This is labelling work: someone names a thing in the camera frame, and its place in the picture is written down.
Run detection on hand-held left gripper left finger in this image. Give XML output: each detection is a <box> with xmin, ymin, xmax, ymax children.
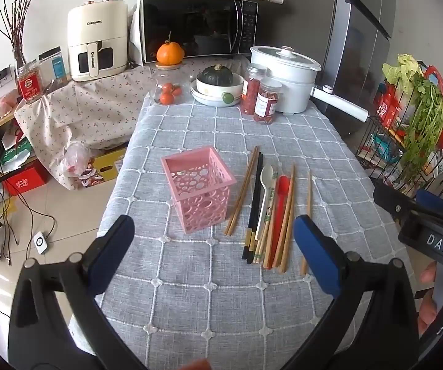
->
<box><xmin>7</xmin><ymin>215</ymin><xmax>149</xmax><ymax>370</ymax></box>

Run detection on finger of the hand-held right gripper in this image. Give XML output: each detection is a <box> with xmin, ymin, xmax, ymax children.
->
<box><xmin>415</xmin><ymin>190</ymin><xmax>443</xmax><ymax>222</ymax></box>
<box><xmin>373</xmin><ymin>180</ymin><xmax>424</xmax><ymax>225</ymax></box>

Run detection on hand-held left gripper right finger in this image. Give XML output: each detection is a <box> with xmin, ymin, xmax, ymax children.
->
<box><xmin>283</xmin><ymin>215</ymin><xmax>420</xmax><ymax>370</ymax></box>

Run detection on wooden chopstick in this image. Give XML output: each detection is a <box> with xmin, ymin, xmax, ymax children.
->
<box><xmin>227</xmin><ymin>147</ymin><xmax>260</xmax><ymax>237</ymax></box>
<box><xmin>224</xmin><ymin>146</ymin><xmax>259</xmax><ymax>236</ymax></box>
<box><xmin>279</xmin><ymin>164</ymin><xmax>296</xmax><ymax>273</ymax></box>
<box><xmin>275</xmin><ymin>162</ymin><xmax>295</xmax><ymax>268</ymax></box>
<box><xmin>300</xmin><ymin>170</ymin><xmax>312</xmax><ymax>277</ymax></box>

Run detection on black chopstick gold end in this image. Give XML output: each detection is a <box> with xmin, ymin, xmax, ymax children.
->
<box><xmin>242</xmin><ymin>151</ymin><xmax>263</xmax><ymax>260</ymax></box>
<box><xmin>246</xmin><ymin>154</ymin><xmax>264</xmax><ymax>265</ymax></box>

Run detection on white plastic spoon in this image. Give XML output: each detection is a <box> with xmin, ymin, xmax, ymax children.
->
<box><xmin>254</xmin><ymin>164</ymin><xmax>275</xmax><ymax>241</ymax></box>

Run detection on pink perforated plastic basket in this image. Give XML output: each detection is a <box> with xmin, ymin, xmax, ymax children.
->
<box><xmin>161</xmin><ymin>146</ymin><xmax>238</xmax><ymax>234</ymax></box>

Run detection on person's right hand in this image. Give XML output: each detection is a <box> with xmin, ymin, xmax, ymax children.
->
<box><xmin>417</xmin><ymin>261</ymin><xmax>438</xmax><ymax>337</ymax></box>

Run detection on printed bamboo chopstick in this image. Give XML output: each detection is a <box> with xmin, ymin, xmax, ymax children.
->
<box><xmin>258</xmin><ymin>189</ymin><xmax>278</xmax><ymax>265</ymax></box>
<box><xmin>253</xmin><ymin>187</ymin><xmax>276</xmax><ymax>257</ymax></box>

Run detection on blue snack packet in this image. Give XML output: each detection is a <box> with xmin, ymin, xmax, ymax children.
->
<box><xmin>372</xmin><ymin>133</ymin><xmax>403</xmax><ymax>162</ymax></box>

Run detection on red plastic spoon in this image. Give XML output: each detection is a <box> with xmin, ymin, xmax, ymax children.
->
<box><xmin>263</xmin><ymin>175</ymin><xmax>292</xmax><ymax>269</ymax></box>

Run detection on white charger puck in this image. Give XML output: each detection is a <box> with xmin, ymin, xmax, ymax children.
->
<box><xmin>32</xmin><ymin>231</ymin><xmax>49</xmax><ymax>255</ymax></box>

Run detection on green leafy herb bunch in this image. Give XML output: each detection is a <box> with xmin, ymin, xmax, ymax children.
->
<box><xmin>399</xmin><ymin>75</ymin><xmax>443</xmax><ymax>183</ymax></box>

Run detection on yellow cardboard box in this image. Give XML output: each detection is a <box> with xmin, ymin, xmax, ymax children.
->
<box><xmin>85</xmin><ymin>147</ymin><xmax>130</xmax><ymax>187</ymax></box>

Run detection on red snack packet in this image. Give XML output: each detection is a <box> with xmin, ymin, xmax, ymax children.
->
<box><xmin>374</xmin><ymin>83</ymin><xmax>403</xmax><ymax>128</ymax></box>

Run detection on clear plastic bag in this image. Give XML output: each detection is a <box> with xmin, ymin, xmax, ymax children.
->
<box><xmin>50</xmin><ymin>142</ymin><xmax>95</xmax><ymax>189</ymax></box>

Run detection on grey checked tablecloth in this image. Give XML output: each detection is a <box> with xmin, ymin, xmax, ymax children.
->
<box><xmin>69</xmin><ymin>96</ymin><xmax>423</xmax><ymax>370</ymax></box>

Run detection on red box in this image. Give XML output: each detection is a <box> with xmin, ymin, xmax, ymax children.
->
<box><xmin>2</xmin><ymin>161</ymin><xmax>50</xmax><ymax>196</ymax></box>

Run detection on pale green cabbage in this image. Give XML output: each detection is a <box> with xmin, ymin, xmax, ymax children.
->
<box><xmin>382</xmin><ymin>54</ymin><xmax>424</xmax><ymax>93</ymax></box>

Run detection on green white box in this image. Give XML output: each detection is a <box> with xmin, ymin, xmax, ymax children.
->
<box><xmin>0</xmin><ymin>137</ymin><xmax>33</xmax><ymax>166</ymax></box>

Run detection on floral cloth cover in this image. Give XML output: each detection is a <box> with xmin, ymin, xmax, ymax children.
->
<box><xmin>13</xmin><ymin>56</ymin><xmax>253</xmax><ymax>189</ymax></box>

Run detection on white electric pot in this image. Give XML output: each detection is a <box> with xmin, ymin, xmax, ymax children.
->
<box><xmin>249</xmin><ymin>45</ymin><xmax>369</xmax><ymax>123</ymax></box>

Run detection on grey refrigerator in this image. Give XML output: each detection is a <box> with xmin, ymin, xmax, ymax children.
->
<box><xmin>320</xmin><ymin>0</ymin><xmax>397</xmax><ymax>139</ymax></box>

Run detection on clear jar red label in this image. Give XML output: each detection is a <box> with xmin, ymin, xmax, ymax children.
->
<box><xmin>254</xmin><ymin>78</ymin><xmax>283</xmax><ymax>125</ymax></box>

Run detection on clear jar red contents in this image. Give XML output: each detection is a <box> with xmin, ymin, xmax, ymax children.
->
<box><xmin>241</xmin><ymin>64</ymin><xmax>268</xmax><ymax>115</ymax></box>

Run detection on white plate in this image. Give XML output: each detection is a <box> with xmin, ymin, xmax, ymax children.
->
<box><xmin>190</xmin><ymin>85</ymin><xmax>241</xmax><ymax>107</ymax></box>

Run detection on glass jar wooden lid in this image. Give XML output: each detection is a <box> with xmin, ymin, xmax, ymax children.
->
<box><xmin>150</xmin><ymin>63</ymin><xmax>191</xmax><ymax>105</ymax></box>

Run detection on pink bag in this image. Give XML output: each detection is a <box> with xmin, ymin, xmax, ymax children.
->
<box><xmin>0</xmin><ymin>92</ymin><xmax>23</xmax><ymax>122</ymax></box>

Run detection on white bowl green knob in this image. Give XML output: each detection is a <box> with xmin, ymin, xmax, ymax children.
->
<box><xmin>196</xmin><ymin>72</ymin><xmax>244</xmax><ymax>107</ymax></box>

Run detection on jar with red label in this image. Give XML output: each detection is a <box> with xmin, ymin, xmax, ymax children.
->
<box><xmin>16</xmin><ymin>60</ymin><xmax>44</xmax><ymax>103</ymax></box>

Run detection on clear container black lid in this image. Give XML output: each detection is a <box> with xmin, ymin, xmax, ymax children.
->
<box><xmin>38</xmin><ymin>46</ymin><xmax>70</xmax><ymax>85</ymax></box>

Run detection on dark green squash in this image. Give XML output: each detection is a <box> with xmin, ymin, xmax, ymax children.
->
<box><xmin>201</xmin><ymin>64</ymin><xmax>234</xmax><ymax>86</ymax></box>

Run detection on orange citrus fruit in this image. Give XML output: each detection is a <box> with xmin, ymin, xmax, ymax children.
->
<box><xmin>156</xmin><ymin>31</ymin><xmax>185</xmax><ymax>65</ymax></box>

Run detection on cream air fryer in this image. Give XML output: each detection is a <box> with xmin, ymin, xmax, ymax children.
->
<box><xmin>67</xmin><ymin>0</ymin><xmax>130</xmax><ymax>82</ymax></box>

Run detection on black microwave oven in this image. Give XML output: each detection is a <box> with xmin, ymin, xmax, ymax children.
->
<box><xmin>140</xmin><ymin>0</ymin><xmax>259</xmax><ymax>65</ymax></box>

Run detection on black wire rack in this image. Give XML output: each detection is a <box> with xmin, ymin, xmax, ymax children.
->
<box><xmin>354</xmin><ymin>62</ymin><xmax>443</xmax><ymax>209</ymax></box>

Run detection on black cables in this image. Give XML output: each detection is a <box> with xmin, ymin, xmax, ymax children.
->
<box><xmin>0</xmin><ymin>85</ymin><xmax>58</xmax><ymax>317</ymax></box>

